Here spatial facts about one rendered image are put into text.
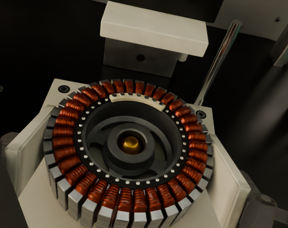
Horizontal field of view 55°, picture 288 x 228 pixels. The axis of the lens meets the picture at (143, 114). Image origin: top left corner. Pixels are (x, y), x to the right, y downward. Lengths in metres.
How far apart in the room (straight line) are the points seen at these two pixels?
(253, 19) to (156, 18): 0.27
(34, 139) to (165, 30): 0.09
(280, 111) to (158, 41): 0.20
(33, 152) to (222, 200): 0.11
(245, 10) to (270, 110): 0.15
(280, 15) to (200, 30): 0.28
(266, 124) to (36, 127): 0.22
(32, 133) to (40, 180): 0.05
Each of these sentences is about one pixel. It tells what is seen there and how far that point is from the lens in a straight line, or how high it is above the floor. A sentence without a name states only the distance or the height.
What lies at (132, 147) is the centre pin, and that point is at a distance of 0.19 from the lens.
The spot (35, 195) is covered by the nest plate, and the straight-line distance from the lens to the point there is 0.20.
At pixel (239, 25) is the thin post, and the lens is 0.22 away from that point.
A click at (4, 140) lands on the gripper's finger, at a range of 0.17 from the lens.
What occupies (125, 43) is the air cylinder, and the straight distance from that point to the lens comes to 0.28.
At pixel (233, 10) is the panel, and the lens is 0.41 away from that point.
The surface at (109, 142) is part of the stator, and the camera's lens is 0.18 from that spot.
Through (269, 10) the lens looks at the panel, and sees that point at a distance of 0.43.
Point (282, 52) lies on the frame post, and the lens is 0.39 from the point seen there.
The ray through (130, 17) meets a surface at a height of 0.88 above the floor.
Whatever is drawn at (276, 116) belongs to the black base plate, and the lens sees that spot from 0.32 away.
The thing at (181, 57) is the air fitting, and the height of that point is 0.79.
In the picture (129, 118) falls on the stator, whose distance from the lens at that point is 0.21.
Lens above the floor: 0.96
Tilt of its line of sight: 48 degrees down
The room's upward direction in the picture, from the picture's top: 16 degrees clockwise
